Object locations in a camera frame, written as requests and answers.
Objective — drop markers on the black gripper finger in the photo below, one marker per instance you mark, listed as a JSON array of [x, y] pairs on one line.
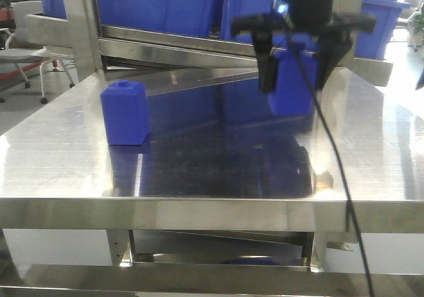
[[266, 61], [331, 49]]

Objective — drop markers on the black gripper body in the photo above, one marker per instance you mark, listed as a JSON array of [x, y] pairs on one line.
[[314, 17]]

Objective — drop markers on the blue part with round cap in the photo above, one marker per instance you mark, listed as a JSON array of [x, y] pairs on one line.
[[291, 97]]

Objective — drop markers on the blue part with small knob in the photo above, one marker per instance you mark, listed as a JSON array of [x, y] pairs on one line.
[[125, 113]]

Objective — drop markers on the stainless steel shelf rack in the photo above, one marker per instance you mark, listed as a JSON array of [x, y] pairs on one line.
[[82, 36]]

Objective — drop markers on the blue bin centre right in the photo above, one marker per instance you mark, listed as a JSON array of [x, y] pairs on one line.
[[235, 8]]

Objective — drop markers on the blue bin far right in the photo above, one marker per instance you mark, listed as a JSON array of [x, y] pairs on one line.
[[373, 45]]

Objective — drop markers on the blue bin centre left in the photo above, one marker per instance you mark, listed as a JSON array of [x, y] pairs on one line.
[[183, 17]]

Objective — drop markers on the white potted plant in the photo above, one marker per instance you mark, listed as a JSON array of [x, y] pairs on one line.
[[414, 23]]

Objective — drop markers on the grey office chair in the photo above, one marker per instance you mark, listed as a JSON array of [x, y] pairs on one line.
[[17, 56]]

